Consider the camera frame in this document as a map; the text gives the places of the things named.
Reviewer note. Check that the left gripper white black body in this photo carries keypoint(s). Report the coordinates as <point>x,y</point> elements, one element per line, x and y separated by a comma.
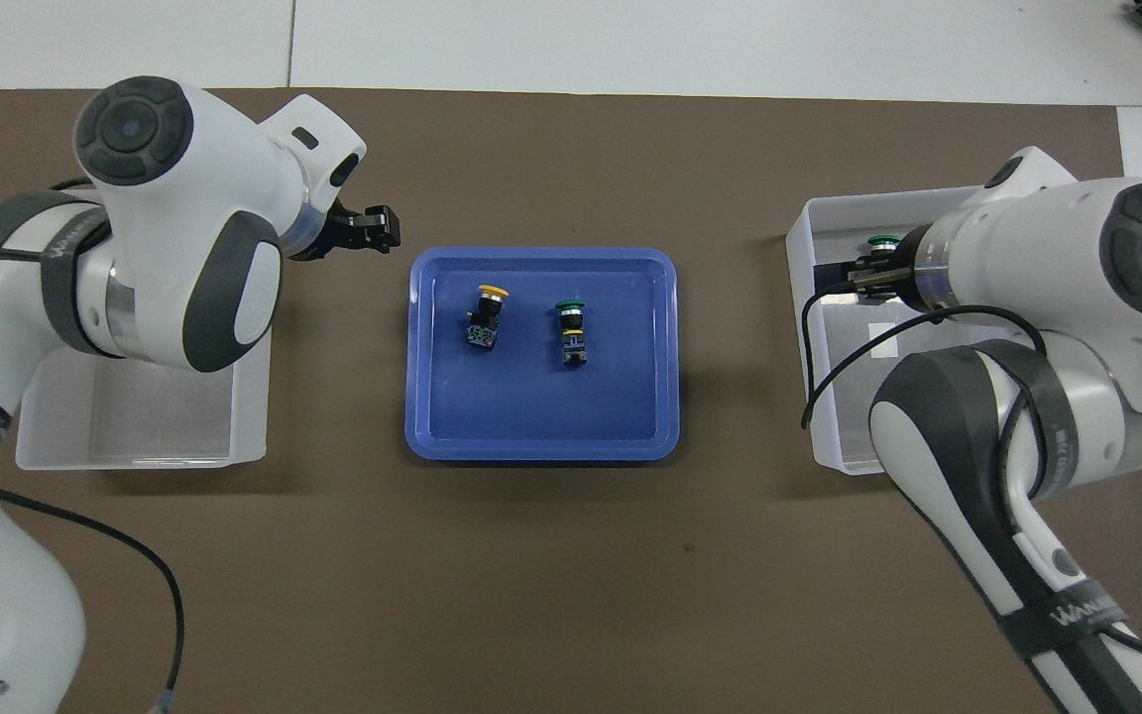
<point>323,139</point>

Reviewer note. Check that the blue plastic tray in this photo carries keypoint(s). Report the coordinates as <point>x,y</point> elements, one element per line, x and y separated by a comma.
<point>541,416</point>

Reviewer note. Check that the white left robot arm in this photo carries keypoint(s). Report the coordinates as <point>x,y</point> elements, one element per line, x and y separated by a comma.
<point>184,178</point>

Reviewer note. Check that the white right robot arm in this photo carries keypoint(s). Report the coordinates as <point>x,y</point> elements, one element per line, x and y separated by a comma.
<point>1077,258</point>

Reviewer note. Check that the small white box label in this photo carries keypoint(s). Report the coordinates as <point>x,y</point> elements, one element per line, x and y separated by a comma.
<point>883,342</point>

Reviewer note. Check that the yellow push button switch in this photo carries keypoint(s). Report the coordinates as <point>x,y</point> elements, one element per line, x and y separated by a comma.
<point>487,319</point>

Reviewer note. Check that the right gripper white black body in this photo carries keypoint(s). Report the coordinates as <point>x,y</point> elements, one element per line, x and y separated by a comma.
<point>1022,178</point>

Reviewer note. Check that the green push button switch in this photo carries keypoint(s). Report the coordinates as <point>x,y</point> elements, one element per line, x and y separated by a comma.
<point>572,332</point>
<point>883,241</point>

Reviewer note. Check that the brown table mat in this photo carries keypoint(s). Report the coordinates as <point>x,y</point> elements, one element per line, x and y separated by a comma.
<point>571,595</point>

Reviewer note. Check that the translucent white plastic box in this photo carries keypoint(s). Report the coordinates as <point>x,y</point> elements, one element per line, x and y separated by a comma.
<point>834,436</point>
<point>135,426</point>

